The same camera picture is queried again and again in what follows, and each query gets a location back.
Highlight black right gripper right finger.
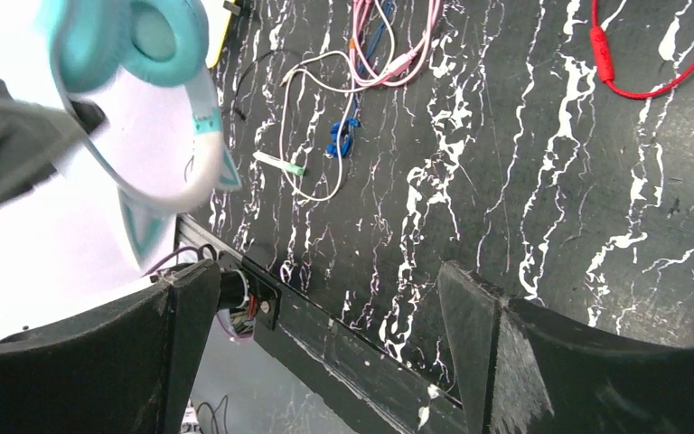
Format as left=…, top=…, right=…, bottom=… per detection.
left=437, top=261, right=694, bottom=433

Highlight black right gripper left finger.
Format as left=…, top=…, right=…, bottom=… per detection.
left=0, top=259, right=220, bottom=433

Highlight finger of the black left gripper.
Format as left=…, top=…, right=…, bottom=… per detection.
left=0, top=80, right=107, bottom=205

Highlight teal white cat-ear headphones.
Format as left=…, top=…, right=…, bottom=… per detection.
left=58, top=1, right=241, bottom=266

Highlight white green marker pen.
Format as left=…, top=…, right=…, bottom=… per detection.
left=253, top=151, right=305, bottom=176

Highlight white board yellow frame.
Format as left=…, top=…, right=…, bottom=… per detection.
left=202, top=0, right=242, bottom=69

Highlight blue cable with earbuds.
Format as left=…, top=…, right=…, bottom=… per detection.
left=324, top=0, right=396, bottom=160

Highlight pink cable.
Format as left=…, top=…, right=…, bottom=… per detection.
left=350, top=0, right=444, bottom=89

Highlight red cable with remote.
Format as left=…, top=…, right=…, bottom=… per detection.
left=588, top=0, right=694, bottom=101

